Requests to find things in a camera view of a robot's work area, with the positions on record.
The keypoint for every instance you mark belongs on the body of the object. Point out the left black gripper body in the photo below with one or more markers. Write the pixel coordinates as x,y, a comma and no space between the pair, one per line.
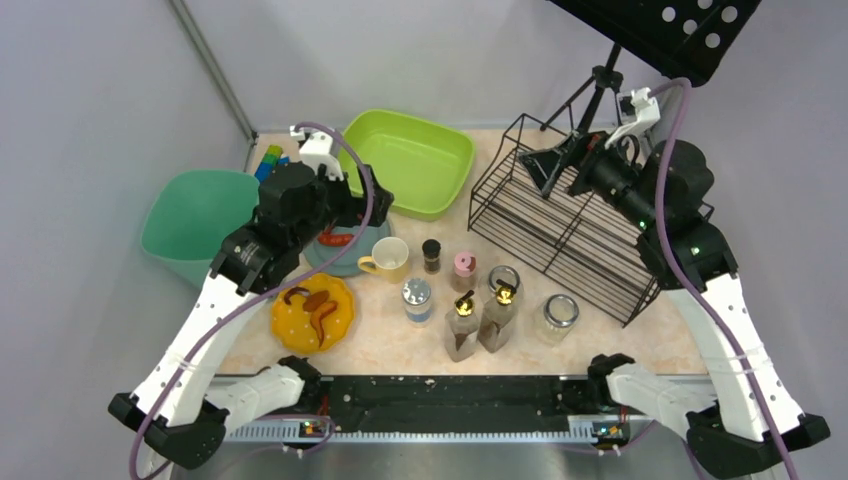
357,201

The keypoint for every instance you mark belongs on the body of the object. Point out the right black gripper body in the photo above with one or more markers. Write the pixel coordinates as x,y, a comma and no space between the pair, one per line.
577,163

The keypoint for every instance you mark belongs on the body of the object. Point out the silver lid blue label jar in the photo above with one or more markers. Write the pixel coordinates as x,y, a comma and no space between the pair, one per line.
416,295

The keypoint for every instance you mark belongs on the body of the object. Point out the glass jar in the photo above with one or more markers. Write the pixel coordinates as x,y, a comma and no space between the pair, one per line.
504,274
555,318

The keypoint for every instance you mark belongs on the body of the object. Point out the gold top oil bottle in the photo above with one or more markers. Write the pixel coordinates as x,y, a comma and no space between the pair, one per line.
461,328
497,318

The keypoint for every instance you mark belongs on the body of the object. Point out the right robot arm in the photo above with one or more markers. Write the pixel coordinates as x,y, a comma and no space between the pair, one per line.
749,423

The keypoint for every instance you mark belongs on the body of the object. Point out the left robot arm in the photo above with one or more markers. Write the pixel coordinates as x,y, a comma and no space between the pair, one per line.
175,411

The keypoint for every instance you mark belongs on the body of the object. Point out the yellow and white mug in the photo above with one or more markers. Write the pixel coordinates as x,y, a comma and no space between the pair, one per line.
389,259

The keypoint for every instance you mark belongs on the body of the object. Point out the red chili on grey plate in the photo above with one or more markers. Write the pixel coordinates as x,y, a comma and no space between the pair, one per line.
335,240

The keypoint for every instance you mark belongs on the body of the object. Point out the green plastic basin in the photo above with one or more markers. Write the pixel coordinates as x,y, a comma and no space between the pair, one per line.
423,163

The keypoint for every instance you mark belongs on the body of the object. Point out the black lid spice jar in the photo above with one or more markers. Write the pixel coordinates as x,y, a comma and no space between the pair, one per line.
431,250

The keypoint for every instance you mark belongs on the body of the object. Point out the black tripod stand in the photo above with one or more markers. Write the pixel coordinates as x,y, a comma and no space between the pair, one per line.
604,77

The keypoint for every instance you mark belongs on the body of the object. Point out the pink lid spice jar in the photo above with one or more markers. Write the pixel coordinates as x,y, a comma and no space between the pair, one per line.
464,272

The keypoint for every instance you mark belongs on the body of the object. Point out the brown food scraps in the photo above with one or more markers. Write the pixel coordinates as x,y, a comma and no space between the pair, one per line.
314,307

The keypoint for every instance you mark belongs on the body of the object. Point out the stacked toy blocks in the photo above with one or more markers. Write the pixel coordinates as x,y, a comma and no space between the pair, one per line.
273,157

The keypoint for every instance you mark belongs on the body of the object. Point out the yellow scalloped plate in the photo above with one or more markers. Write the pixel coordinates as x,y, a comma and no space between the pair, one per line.
295,334

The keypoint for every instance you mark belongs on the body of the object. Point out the black perforated tray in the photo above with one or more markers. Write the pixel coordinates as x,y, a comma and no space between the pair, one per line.
685,38

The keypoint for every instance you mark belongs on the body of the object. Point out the teal trash bin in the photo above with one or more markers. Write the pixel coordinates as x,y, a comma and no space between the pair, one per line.
191,217

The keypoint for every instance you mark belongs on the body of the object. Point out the black wire rack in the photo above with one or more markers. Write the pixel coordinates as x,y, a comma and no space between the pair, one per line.
580,243

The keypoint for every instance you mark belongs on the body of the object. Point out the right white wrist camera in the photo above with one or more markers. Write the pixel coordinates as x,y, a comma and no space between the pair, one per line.
640,111

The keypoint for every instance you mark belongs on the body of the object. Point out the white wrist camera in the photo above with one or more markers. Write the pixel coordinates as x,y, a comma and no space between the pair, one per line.
319,151
640,111

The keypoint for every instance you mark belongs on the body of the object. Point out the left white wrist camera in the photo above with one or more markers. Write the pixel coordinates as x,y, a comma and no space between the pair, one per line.
319,151

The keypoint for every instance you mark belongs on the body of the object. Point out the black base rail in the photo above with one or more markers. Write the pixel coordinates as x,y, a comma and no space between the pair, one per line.
449,409

